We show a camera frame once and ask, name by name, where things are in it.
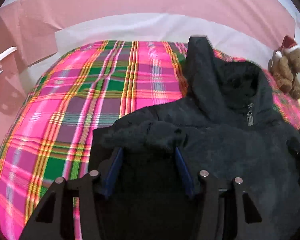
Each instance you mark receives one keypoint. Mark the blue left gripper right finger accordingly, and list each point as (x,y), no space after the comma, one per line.
(184,172)

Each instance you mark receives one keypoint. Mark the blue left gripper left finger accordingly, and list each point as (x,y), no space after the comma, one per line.
(110,177)

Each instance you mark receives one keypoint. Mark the black padded jacket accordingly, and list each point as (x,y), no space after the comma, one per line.
(235,145)

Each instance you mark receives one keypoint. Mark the pink plaid bed cover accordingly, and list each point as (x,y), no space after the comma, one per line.
(47,190)

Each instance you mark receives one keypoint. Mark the brown teddy bear santa hat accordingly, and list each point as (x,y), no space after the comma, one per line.
(285,66)

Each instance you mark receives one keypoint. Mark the white bed sheet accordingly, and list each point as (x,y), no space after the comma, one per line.
(150,27)

